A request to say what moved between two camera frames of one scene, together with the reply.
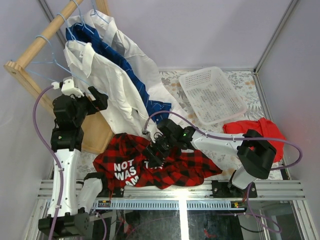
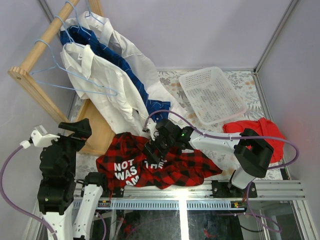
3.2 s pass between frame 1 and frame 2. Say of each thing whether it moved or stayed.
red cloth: stayed
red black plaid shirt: stayed
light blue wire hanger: moved
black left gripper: moved
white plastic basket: stayed
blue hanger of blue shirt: moved
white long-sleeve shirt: stayed
